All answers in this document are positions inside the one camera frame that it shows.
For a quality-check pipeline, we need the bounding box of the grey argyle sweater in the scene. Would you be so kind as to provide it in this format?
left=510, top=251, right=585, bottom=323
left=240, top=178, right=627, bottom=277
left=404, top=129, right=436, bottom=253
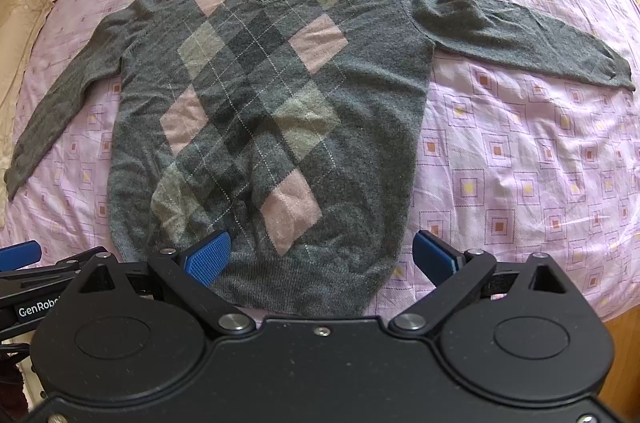
left=4, top=0, right=634, bottom=316

